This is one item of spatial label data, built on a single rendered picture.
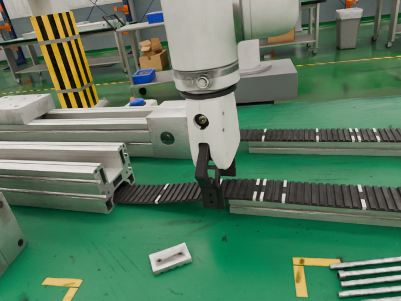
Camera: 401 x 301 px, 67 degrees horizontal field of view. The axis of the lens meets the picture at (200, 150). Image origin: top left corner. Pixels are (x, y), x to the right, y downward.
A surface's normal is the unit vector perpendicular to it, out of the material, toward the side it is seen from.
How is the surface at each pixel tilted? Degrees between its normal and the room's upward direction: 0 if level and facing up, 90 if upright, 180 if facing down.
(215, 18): 96
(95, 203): 90
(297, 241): 0
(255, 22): 114
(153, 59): 88
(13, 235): 90
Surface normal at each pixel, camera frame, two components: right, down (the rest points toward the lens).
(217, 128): 0.06, 0.35
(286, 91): -0.18, 0.47
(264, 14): -0.08, 0.66
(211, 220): -0.14, -0.88
